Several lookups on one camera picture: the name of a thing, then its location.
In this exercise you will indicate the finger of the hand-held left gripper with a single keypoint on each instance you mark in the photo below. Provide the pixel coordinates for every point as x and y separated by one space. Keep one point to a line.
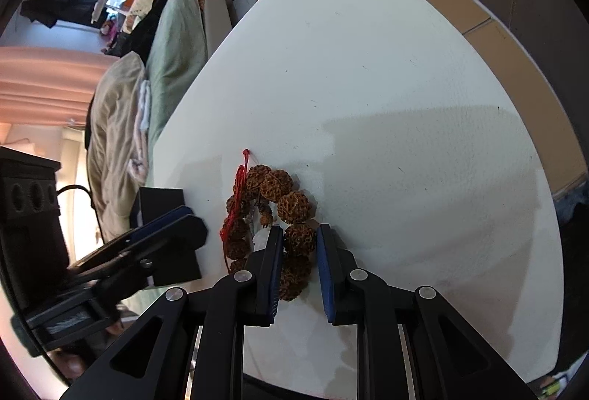
175 239
161 220

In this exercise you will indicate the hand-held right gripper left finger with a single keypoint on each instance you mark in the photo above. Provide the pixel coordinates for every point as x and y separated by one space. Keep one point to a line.
276 271

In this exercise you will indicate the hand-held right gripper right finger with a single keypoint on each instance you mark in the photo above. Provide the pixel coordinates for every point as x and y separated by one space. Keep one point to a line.
324 271

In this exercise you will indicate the black gift box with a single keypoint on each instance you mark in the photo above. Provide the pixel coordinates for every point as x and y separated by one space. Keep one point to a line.
158 200

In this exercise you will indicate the person's left hand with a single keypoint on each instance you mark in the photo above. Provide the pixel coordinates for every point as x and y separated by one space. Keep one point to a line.
69 368

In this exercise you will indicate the clear plastic pouch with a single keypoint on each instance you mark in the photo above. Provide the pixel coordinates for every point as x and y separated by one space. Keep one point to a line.
260 240

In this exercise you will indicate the beige blanket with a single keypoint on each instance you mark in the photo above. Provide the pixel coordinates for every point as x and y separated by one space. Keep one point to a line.
115 128

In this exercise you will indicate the pink white fleece blanket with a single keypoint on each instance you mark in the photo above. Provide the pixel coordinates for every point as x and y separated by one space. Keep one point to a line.
143 115

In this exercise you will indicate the pink curtain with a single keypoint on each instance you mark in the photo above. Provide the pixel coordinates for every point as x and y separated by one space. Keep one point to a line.
46 82

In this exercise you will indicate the bed with green sheet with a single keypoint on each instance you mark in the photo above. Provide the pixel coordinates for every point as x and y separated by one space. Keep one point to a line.
177 59

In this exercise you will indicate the white square table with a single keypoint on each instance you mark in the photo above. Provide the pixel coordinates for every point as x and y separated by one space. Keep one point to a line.
368 82

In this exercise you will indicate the black clothing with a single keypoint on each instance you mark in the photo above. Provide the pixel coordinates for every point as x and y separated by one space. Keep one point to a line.
152 25

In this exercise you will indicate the pink plush toy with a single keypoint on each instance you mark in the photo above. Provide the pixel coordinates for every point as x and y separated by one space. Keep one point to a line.
109 28

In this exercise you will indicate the hanging black coat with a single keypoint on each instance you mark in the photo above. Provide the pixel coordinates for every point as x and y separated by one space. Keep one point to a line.
55 9

